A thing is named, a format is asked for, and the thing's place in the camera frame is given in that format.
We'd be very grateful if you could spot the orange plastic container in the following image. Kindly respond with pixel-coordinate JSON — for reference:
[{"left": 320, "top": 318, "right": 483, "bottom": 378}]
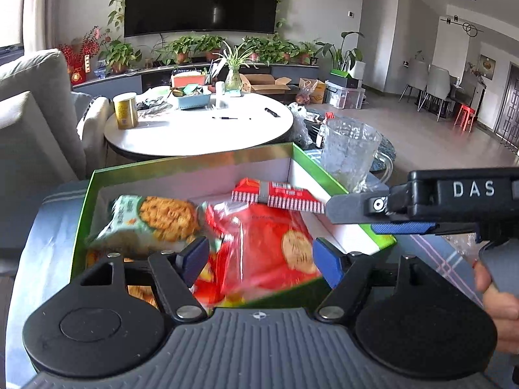
[{"left": 171, "top": 74, "right": 205, "bottom": 88}]

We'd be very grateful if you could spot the red stool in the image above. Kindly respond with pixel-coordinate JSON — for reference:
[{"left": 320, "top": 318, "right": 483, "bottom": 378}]
[{"left": 454, "top": 104, "right": 477, "bottom": 132}]

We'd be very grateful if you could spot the clear glass mug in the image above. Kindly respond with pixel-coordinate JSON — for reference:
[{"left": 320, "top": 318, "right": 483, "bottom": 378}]
[{"left": 320, "top": 118, "right": 396, "bottom": 193}]

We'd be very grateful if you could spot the red clear snack bag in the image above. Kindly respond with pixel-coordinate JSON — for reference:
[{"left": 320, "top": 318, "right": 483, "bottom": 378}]
[{"left": 205, "top": 203, "right": 323, "bottom": 304}]

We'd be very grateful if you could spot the blue striped tablecloth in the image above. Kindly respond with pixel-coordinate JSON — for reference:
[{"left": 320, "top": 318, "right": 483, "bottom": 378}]
[{"left": 6, "top": 148, "right": 519, "bottom": 373}]

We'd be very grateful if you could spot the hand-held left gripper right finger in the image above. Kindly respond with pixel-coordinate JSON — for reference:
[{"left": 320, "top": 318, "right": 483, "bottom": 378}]
[{"left": 312, "top": 237, "right": 441, "bottom": 324}]

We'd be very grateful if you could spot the white cushioned chair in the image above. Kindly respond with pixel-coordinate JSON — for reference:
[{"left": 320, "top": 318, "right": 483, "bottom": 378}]
[{"left": 71, "top": 91, "right": 112, "bottom": 159}]

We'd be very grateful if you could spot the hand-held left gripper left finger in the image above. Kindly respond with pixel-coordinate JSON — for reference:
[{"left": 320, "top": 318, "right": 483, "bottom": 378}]
[{"left": 73, "top": 236, "right": 211, "bottom": 324}]

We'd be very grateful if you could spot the clear storage bin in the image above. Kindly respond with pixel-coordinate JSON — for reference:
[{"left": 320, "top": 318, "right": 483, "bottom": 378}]
[{"left": 325, "top": 81, "right": 366, "bottom": 109}]

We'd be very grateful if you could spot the grey armchair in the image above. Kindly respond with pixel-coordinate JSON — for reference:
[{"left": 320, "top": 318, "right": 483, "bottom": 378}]
[{"left": 0, "top": 49, "right": 88, "bottom": 276}]

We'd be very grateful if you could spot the person's right hand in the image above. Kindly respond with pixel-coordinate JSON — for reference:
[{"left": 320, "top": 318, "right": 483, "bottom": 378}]
[{"left": 474, "top": 260, "right": 519, "bottom": 354}]

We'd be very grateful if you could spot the white round table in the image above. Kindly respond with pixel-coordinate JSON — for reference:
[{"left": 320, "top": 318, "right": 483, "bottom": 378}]
[{"left": 103, "top": 89, "right": 295, "bottom": 159}]

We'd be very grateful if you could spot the tall plant in white pot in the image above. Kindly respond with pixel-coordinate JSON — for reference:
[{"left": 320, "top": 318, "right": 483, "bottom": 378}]
[{"left": 316, "top": 31, "right": 366, "bottom": 79}]

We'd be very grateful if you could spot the green and black box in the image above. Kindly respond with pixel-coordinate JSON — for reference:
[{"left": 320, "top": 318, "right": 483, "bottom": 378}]
[{"left": 328, "top": 70, "right": 361, "bottom": 89}]

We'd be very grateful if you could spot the framed wall picture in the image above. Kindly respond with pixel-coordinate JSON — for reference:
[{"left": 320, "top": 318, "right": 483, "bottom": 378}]
[{"left": 478, "top": 54, "right": 497, "bottom": 81}]

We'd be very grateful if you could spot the red and yellow snack packet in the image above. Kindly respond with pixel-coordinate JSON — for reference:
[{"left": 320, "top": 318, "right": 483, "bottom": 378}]
[{"left": 86, "top": 249, "right": 250, "bottom": 309}]

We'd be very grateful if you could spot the open cardboard box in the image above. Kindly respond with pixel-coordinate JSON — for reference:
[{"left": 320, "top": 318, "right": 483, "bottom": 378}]
[{"left": 239, "top": 73, "right": 292, "bottom": 95}]

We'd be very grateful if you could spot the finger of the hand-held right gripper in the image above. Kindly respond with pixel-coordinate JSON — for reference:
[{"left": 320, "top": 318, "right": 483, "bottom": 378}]
[
  {"left": 325, "top": 190, "right": 397, "bottom": 225},
  {"left": 371, "top": 222, "right": 441, "bottom": 236}
]

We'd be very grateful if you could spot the row of potted green plants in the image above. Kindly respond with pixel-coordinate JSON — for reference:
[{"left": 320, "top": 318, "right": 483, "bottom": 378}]
[{"left": 97, "top": 32, "right": 325, "bottom": 74}]

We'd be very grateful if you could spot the white dining chair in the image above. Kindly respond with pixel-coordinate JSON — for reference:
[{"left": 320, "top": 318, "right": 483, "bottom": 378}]
[
  {"left": 399, "top": 60, "right": 430, "bottom": 112},
  {"left": 419, "top": 65, "right": 453, "bottom": 122}
]

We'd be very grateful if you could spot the narrow dark framed window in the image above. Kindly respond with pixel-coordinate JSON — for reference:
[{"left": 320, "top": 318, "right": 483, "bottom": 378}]
[{"left": 0, "top": 0, "right": 28, "bottom": 55}]

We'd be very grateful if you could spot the pale green snack packet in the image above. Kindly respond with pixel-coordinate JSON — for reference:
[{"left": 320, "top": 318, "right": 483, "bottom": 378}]
[{"left": 87, "top": 194, "right": 203, "bottom": 256}]

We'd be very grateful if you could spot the light blue tray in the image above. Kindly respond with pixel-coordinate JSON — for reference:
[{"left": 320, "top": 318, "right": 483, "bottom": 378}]
[{"left": 172, "top": 89, "right": 212, "bottom": 110}]

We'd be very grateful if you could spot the clear plastic bag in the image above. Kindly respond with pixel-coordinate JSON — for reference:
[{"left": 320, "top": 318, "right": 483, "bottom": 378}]
[{"left": 288, "top": 103, "right": 314, "bottom": 147}]

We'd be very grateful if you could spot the red festive flower arrangement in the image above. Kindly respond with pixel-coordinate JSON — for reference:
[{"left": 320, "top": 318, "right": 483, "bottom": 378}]
[{"left": 59, "top": 26, "right": 102, "bottom": 84}]

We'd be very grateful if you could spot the black wall television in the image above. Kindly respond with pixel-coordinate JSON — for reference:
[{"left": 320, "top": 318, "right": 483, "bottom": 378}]
[{"left": 124, "top": 0, "right": 282, "bottom": 38}]

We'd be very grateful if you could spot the pile of clear wrappers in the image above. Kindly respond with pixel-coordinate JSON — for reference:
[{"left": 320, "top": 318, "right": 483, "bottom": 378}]
[{"left": 136, "top": 89, "right": 173, "bottom": 112}]

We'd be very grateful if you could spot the yellow can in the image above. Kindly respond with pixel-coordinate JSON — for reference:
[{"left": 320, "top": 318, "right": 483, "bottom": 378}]
[{"left": 113, "top": 92, "right": 139, "bottom": 129}]

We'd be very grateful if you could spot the red and white wafer packet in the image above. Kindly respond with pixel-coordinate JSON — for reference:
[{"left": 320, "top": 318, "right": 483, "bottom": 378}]
[{"left": 231, "top": 178, "right": 331, "bottom": 213}]

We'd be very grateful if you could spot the dark low tv cabinet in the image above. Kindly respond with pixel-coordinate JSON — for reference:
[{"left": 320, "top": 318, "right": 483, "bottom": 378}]
[{"left": 72, "top": 63, "right": 321, "bottom": 98}]

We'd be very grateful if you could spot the spider plant in glass vase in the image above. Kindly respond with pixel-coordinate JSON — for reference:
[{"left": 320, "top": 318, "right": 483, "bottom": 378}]
[{"left": 213, "top": 41, "right": 260, "bottom": 92}]

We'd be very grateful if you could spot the black ceiling lamp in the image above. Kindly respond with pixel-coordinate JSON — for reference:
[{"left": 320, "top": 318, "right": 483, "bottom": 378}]
[{"left": 440, "top": 14, "right": 485, "bottom": 37}]

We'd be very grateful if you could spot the green cardboard box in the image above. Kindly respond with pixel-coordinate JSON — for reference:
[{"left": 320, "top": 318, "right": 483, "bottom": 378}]
[{"left": 71, "top": 143, "right": 398, "bottom": 321}]

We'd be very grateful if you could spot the orange cardboard box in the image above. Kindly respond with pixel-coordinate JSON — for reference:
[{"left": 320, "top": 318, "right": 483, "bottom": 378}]
[{"left": 296, "top": 78, "right": 327, "bottom": 106}]

